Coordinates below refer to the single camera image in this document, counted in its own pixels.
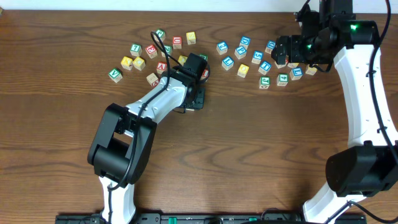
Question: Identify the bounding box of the red I block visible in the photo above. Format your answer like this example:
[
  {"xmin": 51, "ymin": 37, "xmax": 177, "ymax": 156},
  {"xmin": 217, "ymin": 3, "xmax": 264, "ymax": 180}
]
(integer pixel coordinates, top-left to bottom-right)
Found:
[{"xmin": 201, "ymin": 69, "xmax": 208, "ymax": 79}]

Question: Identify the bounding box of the blue T block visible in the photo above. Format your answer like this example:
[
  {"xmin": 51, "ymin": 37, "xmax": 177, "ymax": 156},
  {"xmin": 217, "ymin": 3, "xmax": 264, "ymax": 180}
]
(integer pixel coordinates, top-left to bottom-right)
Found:
[{"xmin": 258, "ymin": 61, "xmax": 272, "ymax": 75}]

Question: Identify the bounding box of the blue D block upper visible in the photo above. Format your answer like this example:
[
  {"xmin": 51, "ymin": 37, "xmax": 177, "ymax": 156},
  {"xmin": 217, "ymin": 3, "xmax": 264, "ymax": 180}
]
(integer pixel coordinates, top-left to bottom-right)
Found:
[{"xmin": 239, "ymin": 36, "xmax": 251, "ymax": 49}]

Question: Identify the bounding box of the yellow block far right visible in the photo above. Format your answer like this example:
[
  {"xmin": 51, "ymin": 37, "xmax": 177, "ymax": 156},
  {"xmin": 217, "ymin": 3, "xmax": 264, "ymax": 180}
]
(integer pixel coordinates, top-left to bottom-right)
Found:
[{"xmin": 305, "ymin": 65, "xmax": 318, "ymax": 75}]

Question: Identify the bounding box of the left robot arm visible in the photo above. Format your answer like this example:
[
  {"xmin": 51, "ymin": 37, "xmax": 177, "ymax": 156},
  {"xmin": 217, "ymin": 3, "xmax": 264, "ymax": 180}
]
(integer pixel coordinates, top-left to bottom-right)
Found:
[{"xmin": 87, "ymin": 66, "xmax": 210, "ymax": 223}]

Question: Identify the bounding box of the red sided tan block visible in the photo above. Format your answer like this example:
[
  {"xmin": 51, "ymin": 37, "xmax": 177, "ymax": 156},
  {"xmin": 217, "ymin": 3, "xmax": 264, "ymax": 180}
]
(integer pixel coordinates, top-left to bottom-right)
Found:
[{"xmin": 146, "ymin": 73, "xmax": 159, "ymax": 88}]

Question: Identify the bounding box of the yellow A block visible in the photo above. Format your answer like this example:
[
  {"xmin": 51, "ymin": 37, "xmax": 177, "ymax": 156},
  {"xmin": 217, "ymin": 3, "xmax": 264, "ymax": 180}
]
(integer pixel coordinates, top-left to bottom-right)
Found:
[{"xmin": 121, "ymin": 57, "xmax": 133, "ymax": 70}]

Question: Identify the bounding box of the red V block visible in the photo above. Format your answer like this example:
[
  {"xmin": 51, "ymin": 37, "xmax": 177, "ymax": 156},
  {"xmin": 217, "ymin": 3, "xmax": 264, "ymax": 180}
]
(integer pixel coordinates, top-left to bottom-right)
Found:
[{"xmin": 156, "ymin": 62, "xmax": 167, "ymax": 75}]

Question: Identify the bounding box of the red U block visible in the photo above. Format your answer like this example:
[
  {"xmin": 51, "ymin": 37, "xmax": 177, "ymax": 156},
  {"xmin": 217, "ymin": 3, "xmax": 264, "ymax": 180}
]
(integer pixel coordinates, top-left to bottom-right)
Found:
[{"xmin": 172, "ymin": 36, "xmax": 182, "ymax": 49}]

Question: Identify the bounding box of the green 7 block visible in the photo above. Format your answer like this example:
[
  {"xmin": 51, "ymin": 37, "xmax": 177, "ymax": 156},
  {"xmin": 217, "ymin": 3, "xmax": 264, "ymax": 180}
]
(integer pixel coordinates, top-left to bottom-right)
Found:
[{"xmin": 130, "ymin": 44, "xmax": 142, "ymax": 57}]

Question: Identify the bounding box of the yellow o block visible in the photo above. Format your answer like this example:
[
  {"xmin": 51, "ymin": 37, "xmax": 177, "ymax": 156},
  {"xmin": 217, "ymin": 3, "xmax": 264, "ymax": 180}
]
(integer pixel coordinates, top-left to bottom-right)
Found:
[
  {"xmin": 237, "ymin": 63, "xmax": 249, "ymax": 78},
  {"xmin": 178, "ymin": 55, "xmax": 188, "ymax": 66}
]

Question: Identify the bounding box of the green V block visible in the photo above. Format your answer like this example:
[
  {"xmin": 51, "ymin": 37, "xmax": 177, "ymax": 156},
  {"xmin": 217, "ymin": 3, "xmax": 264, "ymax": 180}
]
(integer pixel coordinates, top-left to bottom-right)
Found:
[{"xmin": 108, "ymin": 68, "xmax": 123, "ymax": 83}]

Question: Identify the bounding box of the blue P block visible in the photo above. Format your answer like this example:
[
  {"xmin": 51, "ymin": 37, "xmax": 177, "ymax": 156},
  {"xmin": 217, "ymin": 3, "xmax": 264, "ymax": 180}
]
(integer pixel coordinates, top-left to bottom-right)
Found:
[{"xmin": 234, "ymin": 46, "xmax": 247, "ymax": 60}]

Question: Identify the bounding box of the green B block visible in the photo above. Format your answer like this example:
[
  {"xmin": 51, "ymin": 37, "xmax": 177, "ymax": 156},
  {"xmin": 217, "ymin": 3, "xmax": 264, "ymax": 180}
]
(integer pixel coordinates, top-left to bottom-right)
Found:
[{"xmin": 199, "ymin": 54, "xmax": 208, "ymax": 61}]

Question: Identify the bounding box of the green Z block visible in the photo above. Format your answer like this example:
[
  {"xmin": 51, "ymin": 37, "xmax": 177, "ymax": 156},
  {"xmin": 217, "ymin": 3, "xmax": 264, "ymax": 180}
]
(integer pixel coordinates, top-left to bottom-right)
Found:
[{"xmin": 161, "ymin": 45, "xmax": 172, "ymax": 57}]

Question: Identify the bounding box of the blue D block right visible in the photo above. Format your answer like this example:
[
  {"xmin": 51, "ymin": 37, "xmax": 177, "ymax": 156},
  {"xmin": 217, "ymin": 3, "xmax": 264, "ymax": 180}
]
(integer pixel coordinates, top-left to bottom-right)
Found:
[{"xmin": 265, "ymin": 40, "xmax": 275, "ymax": 54}]

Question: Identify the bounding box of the blue d block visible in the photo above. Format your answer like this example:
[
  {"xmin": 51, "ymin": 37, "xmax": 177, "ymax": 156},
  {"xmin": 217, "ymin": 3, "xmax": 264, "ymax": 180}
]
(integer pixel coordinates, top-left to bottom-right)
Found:
[
  {"xmin": 265, "ymin": 40, "xmax": 275, "ymax": 54},
  {"xmin": 239, "ymin": 36, "xmax": 251, "ymax": 49}
]

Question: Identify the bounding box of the red E block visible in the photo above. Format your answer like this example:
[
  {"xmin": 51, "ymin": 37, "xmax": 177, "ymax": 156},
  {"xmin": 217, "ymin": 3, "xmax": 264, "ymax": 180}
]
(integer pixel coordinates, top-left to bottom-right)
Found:
[{"xmin": 145, "ymin": 45, "xmax": 158, "ymax": 58}]

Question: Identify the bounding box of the blue 5 block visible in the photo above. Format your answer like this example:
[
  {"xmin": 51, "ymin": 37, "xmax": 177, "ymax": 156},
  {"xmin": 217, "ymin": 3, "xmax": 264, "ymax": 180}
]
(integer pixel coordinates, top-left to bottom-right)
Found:
[{"xmin": 251, "ymin": 50, "xmax": 264, "ymax": 64}]

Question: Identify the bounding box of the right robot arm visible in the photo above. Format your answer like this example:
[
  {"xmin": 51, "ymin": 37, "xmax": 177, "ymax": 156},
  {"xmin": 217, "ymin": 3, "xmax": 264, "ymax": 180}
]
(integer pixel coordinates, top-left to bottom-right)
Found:
[{"xmin": 271, "ymin": 1, "xmax": 397, "ymax": 223}]

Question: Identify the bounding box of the blue 2 block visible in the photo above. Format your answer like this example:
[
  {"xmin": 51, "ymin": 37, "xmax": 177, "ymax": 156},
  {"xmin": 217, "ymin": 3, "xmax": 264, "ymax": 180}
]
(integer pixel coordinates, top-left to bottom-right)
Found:
[{"xmin": 216, "ymin": 41, "xmax": 228, "ymax": 55}]

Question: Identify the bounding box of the blue L block centre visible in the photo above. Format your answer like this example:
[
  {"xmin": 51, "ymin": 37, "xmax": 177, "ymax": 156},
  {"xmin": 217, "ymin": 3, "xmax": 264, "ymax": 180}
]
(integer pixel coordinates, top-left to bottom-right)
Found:
[{"xmin": 221, "ymin": 56, "xmax": 234, "ymax": 71}]

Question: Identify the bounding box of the blue l block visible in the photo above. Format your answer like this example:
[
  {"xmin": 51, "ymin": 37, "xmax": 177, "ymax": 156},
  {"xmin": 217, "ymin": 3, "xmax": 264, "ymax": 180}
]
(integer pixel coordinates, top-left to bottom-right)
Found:
[
  {"xmin": 289, "ymin": 67, "xmax": 303, "ymax": 80},
  {"xmin": 221, "ymin": 56, "xmax": 234, "ymax": 71}
]

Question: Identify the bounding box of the blue L block right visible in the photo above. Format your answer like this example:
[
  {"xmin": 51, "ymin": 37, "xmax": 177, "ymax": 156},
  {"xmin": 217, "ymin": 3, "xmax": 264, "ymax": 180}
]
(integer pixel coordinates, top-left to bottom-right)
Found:
[{"xmin": 289, "ymin": 67, "xmax": 303, "ymax": 80}]

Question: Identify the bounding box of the yellow C block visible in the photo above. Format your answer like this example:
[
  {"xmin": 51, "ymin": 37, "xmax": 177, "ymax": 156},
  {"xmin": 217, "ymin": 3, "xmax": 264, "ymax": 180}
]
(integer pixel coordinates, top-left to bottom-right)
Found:
[{"xmin": 133, "ymin": 57, "xmax": 146, "ymax": 71}]

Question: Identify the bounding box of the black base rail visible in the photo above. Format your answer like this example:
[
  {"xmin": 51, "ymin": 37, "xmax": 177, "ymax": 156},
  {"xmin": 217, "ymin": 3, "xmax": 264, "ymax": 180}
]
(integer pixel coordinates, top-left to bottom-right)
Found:
[{"xmin": 55, "ymin": 212, "xmax": 368, "ymax": 224}]

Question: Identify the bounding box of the green 4 block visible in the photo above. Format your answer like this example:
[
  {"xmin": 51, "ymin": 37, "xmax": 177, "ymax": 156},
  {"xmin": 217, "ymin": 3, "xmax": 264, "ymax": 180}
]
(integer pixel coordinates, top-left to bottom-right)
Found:
[{"xmin": 277, "ymin": 73, "xmax": 289, "ymax": 86}]

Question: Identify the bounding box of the green j block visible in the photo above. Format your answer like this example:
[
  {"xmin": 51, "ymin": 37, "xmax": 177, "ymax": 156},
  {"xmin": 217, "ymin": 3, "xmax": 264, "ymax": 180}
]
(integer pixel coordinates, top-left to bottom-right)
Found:
[
  {"xmin": 155, "ymin": 29, "xmax": 166, "ymax": 42},
  {"xmin": 259, "ymin": 76, "xmax": 271, "ymax": 89}
]

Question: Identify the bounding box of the yellow top block right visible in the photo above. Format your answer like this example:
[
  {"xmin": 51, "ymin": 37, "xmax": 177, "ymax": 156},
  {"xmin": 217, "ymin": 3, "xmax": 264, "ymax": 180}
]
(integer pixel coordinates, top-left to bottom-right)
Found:
[{"xmin": 287, "ymin": 63, "xmax": 299, "ymax": 68}]

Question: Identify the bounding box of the green J block top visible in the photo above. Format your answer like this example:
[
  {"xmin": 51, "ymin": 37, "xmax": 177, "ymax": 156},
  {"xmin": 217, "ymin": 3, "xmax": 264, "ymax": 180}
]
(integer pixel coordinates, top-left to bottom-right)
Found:
[{"xmin": 155, "ymin": 29, "xmax": 166, "ymax": 42}]

